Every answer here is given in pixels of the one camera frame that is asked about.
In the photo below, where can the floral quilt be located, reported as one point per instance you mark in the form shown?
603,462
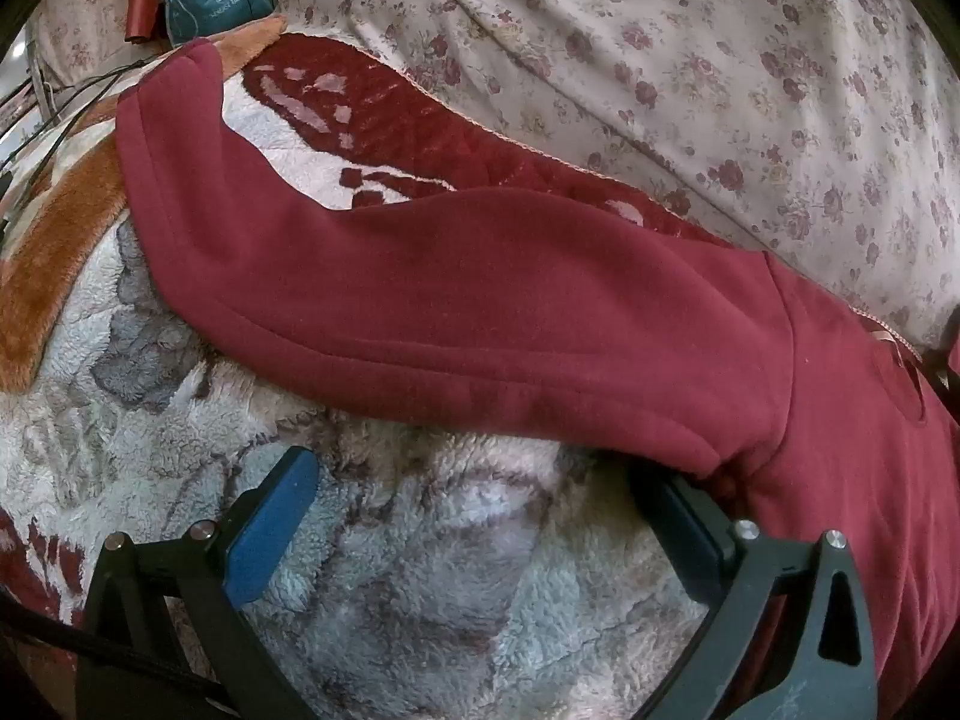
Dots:
675,52

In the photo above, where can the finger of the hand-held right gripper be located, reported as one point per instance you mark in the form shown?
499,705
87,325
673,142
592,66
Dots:
946,375

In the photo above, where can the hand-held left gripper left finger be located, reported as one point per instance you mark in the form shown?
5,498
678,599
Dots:
270,532

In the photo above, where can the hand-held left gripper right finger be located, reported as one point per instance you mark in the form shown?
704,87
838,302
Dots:
694,547

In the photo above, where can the floral pillow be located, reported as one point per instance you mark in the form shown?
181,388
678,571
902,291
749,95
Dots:
82,22

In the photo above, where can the printed fleece blanket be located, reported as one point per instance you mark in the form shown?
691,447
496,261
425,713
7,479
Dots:
450,540

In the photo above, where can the dark red sweatshirt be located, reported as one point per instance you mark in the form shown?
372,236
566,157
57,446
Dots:
487,300

